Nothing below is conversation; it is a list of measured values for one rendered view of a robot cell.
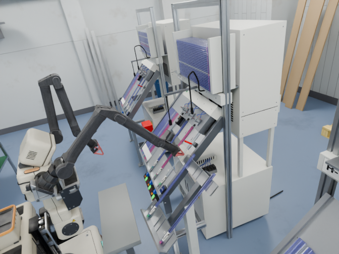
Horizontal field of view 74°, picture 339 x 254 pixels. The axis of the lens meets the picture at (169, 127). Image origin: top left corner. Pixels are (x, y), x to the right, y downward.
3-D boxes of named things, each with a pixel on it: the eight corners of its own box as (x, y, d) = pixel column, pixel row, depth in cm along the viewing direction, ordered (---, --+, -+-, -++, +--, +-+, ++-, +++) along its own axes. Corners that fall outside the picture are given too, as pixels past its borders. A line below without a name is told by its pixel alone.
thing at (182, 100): (196, 157, 158) (191, 154, 155) (167, 120, 214) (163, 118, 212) (226, 119, 152) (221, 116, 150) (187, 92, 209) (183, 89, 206)
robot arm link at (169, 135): (150, 139, 151) (157, 145, 145) (159, 125, 151) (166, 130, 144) (162, 144, 160) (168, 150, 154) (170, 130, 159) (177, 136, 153)
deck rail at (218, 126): (166, 200, 163) (159, 197, 160) (165, 198, 164) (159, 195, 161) (227, 121, 151) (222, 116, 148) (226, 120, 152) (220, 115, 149)
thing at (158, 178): (163, 196, 163) (160, 194, 161) (143, 150, 219) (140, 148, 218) (179, 176, 160) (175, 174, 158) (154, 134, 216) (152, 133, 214)
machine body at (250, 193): (206, 244, 201) (201, 193, 171) (178, 192, 261) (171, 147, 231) (268, 217, 215) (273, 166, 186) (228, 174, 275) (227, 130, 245)
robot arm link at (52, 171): (46, 171, 118) (47, 177, 114) (57, 155, 118) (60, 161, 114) (61, 176, 124) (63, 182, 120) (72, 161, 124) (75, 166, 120)
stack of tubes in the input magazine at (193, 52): (210, 91, 141) (207, 47, 128) (180, 74, 185) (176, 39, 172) (228, 87, 144) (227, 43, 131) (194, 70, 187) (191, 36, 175)
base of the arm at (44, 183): (35, 177, 119) (35, 190, 110) (44, 165, 119) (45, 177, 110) (50, 182, 124) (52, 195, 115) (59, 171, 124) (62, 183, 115)
